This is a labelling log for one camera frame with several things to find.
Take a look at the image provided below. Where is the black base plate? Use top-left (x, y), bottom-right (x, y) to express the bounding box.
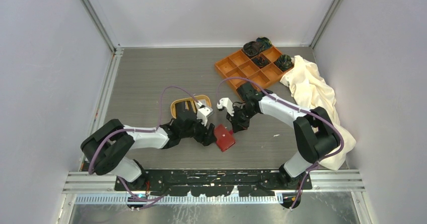
top-left (114, 169), bottom-right (312, 197)

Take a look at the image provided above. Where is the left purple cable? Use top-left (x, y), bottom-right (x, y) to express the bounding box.
top-left (87, 86), bottom-right (204, 210)

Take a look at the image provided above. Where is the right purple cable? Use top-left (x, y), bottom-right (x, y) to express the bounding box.
top-left (215, 77), bottom-right (345, 210)

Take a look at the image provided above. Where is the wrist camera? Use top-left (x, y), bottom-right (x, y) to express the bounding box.
top-left (217, 98), bottom-right (235, 116)
top-left (195, 101), bottom-right (213, 126)

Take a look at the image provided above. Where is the orange compartment tray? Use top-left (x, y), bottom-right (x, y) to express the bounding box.
top-left (215, 46), bottom-right (293, 93)

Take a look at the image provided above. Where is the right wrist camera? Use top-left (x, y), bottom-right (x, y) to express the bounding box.
top-left (217, 98), bottom-right (235, 116)

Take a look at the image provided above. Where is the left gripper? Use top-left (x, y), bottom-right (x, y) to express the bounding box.
top-left (180, 114), bottom-right (217, 145)

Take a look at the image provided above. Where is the black card in tray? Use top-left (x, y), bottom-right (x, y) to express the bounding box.
top-left (175, 101), bottom-right (193, 116)

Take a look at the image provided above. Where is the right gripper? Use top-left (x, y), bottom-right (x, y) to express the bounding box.
top-left (226, 104), bottom-right (257, 133)

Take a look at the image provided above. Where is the cream cloth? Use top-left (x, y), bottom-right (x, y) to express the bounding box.
top-left (280, 55), bottom-right (356, 170)

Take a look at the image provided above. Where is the dark camouflage rolled sock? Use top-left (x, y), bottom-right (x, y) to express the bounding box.
top-left (273, 54), bottom-right (294, 72)

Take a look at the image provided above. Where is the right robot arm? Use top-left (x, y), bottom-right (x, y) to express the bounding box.
top-left (217, 82), bottom-right (342, 189)

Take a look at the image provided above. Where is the red card holder wallet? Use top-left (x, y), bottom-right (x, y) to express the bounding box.
top-left (214, 124), bottom-right (236, 152)

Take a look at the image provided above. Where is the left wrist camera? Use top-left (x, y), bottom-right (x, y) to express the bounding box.
top-left (195, 101), bottom-right (213, 126)

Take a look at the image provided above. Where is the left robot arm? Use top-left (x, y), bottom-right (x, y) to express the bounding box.
top-left (81, 102), bottom-right (217, 190)

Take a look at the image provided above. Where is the oval wooden card tray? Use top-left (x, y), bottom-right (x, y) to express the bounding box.
top-left (170, 95), bottom-right (212, 118)

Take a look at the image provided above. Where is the purple cable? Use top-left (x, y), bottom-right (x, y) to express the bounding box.
top-left (87, 86), bottom-right (204, 210)
top-left (215, 77), bottom-right (345, 210)

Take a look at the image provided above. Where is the dark green rolled sock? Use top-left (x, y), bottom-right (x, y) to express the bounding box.
top-left (256, 37), bottom-right (272, 52)

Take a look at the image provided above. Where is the dark rolled sock in tray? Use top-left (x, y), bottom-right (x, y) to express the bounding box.
top-left (252, 56), bottom-right (270, 68)

